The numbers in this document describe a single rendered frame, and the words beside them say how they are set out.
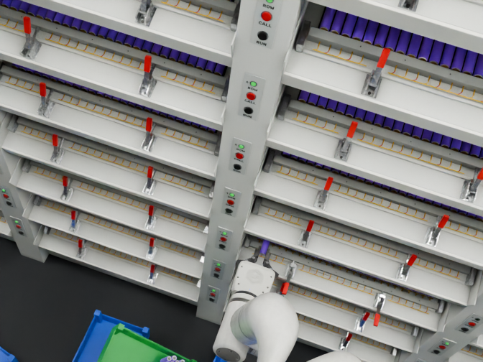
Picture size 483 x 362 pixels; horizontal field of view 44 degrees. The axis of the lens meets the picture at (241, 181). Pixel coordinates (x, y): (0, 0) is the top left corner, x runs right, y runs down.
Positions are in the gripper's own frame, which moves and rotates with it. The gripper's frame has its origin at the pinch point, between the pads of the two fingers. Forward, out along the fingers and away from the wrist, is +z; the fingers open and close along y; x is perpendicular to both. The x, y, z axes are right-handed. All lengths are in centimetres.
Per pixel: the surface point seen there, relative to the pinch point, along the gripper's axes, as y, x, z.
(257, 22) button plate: 13, -79, -13
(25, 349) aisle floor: 67, 67, -21
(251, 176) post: 7.9, -35.4, -6.0
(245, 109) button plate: 12, -57, -10
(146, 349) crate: 27, 58, -10
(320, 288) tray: -19.0, 8.3, 1.9
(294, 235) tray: -6.4, -12.3, 0.6
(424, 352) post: -56, 25, 4
